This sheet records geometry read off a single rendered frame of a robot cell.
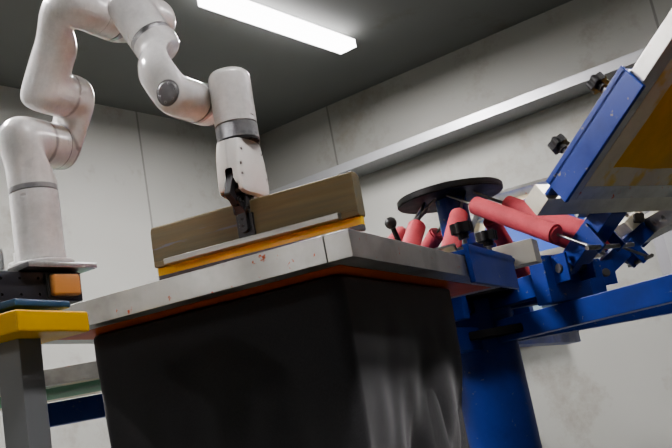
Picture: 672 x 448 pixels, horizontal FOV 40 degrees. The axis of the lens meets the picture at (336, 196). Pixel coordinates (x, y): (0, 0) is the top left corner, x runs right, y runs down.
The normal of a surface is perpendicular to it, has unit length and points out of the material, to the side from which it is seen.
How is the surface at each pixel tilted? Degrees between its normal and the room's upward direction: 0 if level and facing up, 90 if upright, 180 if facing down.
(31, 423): 90
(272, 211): 90
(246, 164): 92
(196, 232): 90
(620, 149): 148
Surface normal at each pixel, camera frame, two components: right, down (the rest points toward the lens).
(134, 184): 0.78, -0.28
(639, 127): 0.44, 0.66
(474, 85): -0.60, -0.07
